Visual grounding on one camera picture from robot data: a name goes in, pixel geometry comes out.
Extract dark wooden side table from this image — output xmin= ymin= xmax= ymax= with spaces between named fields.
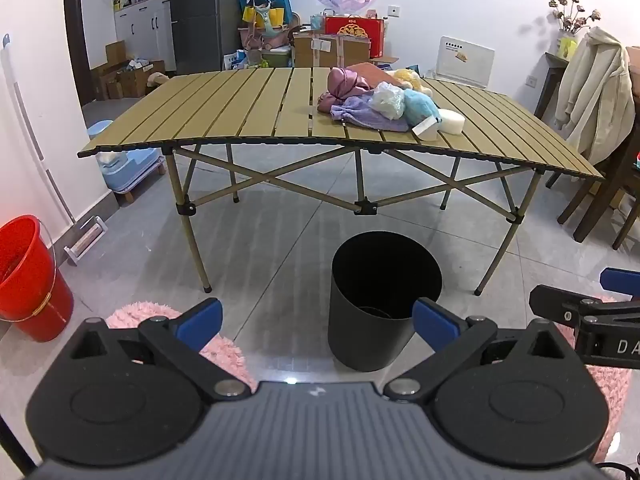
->
xmin=534 ymin=52 xmax=572 ymax=121

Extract white panel heater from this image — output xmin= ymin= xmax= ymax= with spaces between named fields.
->
xmin=438 ymin=36 xmax=496 ymax=90

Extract cyan plush toy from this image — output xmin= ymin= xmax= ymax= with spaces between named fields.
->
xmin=402 ymin=89 xmax=444 ymax=128

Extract white cabinet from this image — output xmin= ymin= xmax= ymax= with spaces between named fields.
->
xmin=112 ymin=0 xmax=177 ymax=73

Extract red plastic bucket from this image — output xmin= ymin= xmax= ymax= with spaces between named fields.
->
xmin=0 ymin=215 xmax=75 ymax=343

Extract pink fluffy rug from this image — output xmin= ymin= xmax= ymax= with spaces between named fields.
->
xmin=105 ymin=295 xmax=632 ymax=466

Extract yellow paper bag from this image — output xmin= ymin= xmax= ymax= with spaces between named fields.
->
xmin=243 ymin=6 xmax=287 ymax=29

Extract tan slatted folding table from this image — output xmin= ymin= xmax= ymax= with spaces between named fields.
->
xmin=77 ymin=66 xmax=606 ymax=296

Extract red gift box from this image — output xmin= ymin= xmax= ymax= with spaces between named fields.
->
xmin=325 ymin=15 xmax=387 ymax=59

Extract teal plastic frame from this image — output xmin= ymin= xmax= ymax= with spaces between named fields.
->
xmin=255 ymin=2 xmax=284 ymax=39

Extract lavender knit pouch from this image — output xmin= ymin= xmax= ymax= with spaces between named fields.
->
xmin=330 ymin=96 xmax=412 ymax=134

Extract beige jacket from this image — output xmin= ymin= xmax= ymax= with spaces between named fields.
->
xmin=554 ymin=26 xmax=637 ymax=165

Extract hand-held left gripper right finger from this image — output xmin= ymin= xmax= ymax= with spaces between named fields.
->
xmin=382 ymin=297 xmax=576 ymax=404

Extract open cardboard box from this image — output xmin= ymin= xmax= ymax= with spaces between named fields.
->
xmin=117 ymin=60 xmax=166 ymax=98

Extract mauve satin cloth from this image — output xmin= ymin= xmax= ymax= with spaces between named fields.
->
xmin=327 ymin=66 xmax=374 ymax=106

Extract small white box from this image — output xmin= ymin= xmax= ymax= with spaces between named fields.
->
xmin=411 ymin=115 xmax=442 ymax=141

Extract dark wooden chair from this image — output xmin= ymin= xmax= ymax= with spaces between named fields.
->
xmin=545 ymin=45 xmax=640 ymax=252

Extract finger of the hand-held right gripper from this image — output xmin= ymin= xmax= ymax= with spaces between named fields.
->
xmin=600 ymin=266 xmax=640 ymax=296
xmin=529 ymin=283 xmax=640 ymax=329

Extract light blue litter box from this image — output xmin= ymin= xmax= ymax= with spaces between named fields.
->
xmin=97 ymin=147 xmax=167 ymax=206

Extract grey refrigerator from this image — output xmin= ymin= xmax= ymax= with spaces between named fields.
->
xmin=169 ymin=0 xmax=254 ymax=76

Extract white round foam block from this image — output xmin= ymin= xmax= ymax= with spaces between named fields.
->
xmin=438 ymin=108 xmax=467 ymax=136

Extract dried flowers in vase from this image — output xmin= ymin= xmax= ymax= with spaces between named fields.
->
xmin=548 ymin=0 xmax=602 ymax=57

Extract green cooler box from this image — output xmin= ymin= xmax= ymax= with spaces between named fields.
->
xmin=260 ymin=45 xmax=294 ymax=69

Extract yellow plush toy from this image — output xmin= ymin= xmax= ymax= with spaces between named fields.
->
xmin=392 ymin=69 xmax=434 ymax=97

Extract taped cardboard box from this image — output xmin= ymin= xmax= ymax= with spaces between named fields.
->
xmin=292 ymin=31 xmax=372 ymax=69

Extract black round bin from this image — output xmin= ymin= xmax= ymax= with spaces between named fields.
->
xmin=327 ymin=231 xmax=443 ymax=373

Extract red and yellow sponge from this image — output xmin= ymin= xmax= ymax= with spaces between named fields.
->
xmin=347 ymin=62 xmax=397 ymax=89

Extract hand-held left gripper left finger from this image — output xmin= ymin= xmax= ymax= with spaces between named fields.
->
xmin=62 ymin=297 xmax=253 ymax=404

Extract white mop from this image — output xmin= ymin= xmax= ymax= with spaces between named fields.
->
xmin=0 ymin=34 xmax=108 ymax=267

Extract clear plastic bag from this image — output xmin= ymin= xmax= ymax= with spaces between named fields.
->
xmin=369 ymin=81 xmax=407 ymax=120

